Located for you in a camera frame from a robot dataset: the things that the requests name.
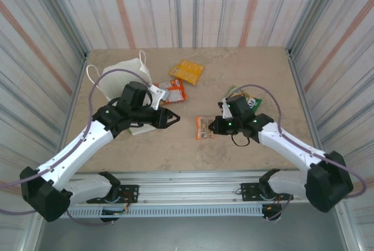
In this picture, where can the orange white snack packet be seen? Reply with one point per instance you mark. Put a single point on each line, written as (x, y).
(178, 90)

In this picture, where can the white paper bag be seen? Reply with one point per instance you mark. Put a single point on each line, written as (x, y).
(114, 87)

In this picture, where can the aluminium frame post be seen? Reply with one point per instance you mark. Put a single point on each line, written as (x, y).
(72, 99)
(299, 87)

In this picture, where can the green yellow chips packet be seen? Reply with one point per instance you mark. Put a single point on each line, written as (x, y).
(254, 101)

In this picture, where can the small orange bar packet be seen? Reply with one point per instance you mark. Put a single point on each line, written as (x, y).
(201, 129)

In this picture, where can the yellow snack pouch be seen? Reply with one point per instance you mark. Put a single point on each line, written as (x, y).
(187, 71)

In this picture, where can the black electronics box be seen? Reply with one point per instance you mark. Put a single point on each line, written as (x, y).
(271, 213)
(111, 216)

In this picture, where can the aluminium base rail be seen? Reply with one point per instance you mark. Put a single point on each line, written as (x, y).
(187, 188)

